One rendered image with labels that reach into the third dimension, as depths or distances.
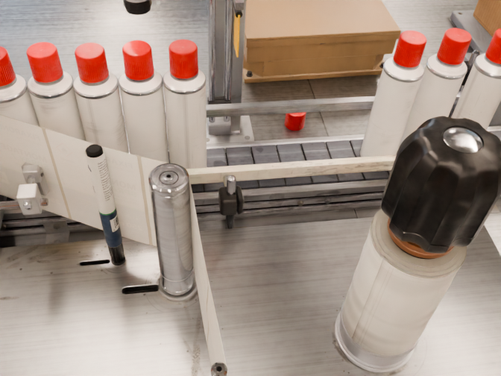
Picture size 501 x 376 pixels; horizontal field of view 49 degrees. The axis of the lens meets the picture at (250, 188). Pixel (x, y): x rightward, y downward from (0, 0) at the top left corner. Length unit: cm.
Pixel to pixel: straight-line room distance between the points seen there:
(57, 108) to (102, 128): 6
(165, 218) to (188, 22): 72
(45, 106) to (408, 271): 44
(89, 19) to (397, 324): 91
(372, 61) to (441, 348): 58
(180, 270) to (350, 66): 59
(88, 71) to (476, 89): 49
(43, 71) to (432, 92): 48
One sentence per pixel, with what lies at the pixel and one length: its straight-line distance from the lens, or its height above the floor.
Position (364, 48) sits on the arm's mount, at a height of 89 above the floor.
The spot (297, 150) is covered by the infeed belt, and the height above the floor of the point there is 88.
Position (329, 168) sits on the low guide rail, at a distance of 76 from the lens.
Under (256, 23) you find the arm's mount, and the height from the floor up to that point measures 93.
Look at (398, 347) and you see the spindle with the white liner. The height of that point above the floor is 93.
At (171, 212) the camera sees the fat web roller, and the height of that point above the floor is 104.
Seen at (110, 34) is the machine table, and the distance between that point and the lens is 117.
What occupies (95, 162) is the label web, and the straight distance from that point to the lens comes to 55.
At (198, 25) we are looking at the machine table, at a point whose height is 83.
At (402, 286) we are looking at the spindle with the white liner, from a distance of 50.
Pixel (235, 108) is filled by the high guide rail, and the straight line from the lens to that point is 76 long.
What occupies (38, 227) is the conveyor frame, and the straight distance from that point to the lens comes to 80.
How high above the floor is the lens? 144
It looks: 47 degrees down
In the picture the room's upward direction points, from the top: 4 degrees clockwise
